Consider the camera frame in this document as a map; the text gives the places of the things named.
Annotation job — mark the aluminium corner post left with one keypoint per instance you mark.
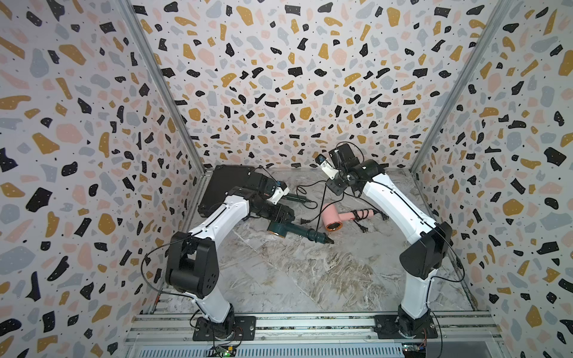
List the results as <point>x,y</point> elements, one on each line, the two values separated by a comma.
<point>135,29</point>

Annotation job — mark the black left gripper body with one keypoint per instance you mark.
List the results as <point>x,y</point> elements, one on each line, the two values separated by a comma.
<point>273,212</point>

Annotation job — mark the aluminium corner post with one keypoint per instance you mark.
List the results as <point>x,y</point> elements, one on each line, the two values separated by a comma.
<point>498,14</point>
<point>135,29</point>

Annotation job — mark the black flat case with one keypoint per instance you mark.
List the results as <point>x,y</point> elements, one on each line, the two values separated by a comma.
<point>223,179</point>

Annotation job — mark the pink hair dryer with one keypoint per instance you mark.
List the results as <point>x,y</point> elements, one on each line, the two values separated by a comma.
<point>333,220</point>

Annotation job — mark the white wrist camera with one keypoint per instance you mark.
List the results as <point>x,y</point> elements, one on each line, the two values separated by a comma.
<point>280,191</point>
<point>326,167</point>

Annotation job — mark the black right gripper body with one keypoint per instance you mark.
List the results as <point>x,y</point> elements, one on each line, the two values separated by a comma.
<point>338,185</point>

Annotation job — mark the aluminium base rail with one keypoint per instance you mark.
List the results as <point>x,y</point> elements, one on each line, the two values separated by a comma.
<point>450,334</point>

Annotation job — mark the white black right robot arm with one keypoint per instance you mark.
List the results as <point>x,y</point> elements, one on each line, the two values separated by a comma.
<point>428,240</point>

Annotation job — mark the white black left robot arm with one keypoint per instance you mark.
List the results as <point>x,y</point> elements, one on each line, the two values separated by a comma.
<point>232,195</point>

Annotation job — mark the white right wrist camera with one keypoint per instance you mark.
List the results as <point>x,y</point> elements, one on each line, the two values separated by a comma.
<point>326,167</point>

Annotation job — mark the dark green hair dryer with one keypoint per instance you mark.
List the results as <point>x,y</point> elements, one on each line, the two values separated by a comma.
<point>296,198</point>
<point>282,229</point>

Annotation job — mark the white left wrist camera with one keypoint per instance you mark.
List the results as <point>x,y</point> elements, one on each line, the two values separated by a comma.
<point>280,191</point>

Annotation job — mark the aluminium corner post right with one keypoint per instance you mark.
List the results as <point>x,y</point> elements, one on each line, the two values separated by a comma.
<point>498,14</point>

